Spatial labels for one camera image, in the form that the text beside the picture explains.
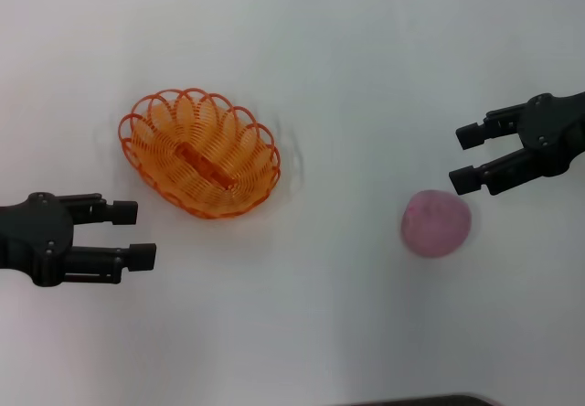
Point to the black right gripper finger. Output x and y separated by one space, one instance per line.
471 179
473 135

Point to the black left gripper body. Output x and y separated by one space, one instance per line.
36 237

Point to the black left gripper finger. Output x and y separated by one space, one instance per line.
137 256
120 211

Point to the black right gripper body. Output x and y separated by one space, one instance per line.
555 134

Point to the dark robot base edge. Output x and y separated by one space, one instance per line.
420 400

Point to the pink peach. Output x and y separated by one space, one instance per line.
436 224

